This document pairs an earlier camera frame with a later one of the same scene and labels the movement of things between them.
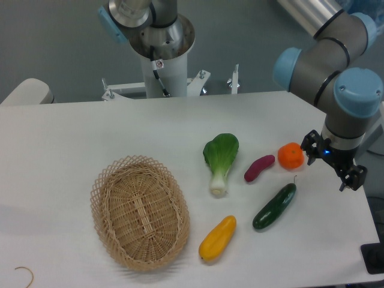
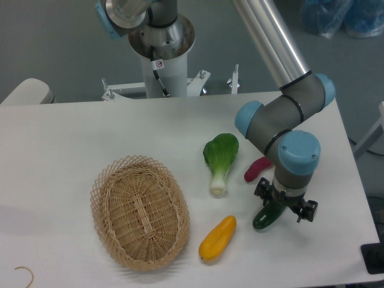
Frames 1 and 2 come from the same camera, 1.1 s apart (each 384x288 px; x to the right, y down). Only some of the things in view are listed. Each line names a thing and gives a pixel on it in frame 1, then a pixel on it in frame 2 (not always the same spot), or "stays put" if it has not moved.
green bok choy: (219, 154) stays put
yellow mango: (216, 241) stays put
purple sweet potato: (257, 165) stays put
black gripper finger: (353, 177) → (308, 210)
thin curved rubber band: (24, 267) stays put
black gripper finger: (309, 144) → (264, 189)
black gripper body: (344, 158) → (293, 202)
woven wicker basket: (141, 212) stays put
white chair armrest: (31, 92) stays put
